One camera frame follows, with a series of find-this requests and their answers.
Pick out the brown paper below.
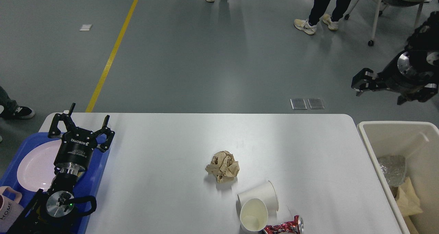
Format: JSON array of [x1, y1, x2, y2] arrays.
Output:
[[395, 177, 424, 217]]

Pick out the aluminium foil sheet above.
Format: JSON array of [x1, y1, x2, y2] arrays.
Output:
[[377, 155, 407, 187]]

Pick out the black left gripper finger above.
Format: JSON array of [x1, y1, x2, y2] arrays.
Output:
[[91, 115, 116, 153], [48, 103, 76, 140]]

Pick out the pink plate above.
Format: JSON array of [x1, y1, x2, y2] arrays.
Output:
[[17, 140, 61, 192]]

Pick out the beige plastic bin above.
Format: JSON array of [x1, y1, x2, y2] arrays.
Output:
[[357, 121, 439, 234]]

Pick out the person in tan sneakers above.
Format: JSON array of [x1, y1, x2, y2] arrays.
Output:
[[294, 0, 352, 35]]

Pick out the white paper cup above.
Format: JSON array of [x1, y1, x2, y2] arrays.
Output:
[[237, 181, 279, 211], [239, 198, 268, 234]]

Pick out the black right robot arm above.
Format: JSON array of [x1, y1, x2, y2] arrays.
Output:
[[351, 11, 439, 106]]

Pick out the brown paper bag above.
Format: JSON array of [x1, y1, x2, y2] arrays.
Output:
[[403, 216, 419, 234]]

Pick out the brown paper ball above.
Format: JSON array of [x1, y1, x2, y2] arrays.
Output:
[[205, 151, 240, 183]]

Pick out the pink HOME mug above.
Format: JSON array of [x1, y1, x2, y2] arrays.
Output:
[[0, 186, 24, 233]]

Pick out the right metal floor plate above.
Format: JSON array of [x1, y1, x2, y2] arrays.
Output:
[[307, 98, 325, 110]]

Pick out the crushed red can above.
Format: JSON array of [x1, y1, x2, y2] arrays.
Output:
[[260, 215, 305, 234]]

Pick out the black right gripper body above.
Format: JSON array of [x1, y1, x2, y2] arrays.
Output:
[[379, 50, 436, 93]]

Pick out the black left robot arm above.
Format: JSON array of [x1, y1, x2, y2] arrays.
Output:
[[6, 103, 116, 234]]

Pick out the left metal floor plate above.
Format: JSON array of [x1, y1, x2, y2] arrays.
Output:
[[290, 98, 308, 110]]

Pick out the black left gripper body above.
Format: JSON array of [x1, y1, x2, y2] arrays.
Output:
[[54, 137, 98, 172]]

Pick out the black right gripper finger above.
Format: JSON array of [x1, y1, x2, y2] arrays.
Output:
[[351, 68, 390, 97], [397, 84, 438, 106]]

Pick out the metal floor plate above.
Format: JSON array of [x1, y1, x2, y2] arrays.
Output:
[[290, 98, 308, 110], [307, 98, 325, 110]]

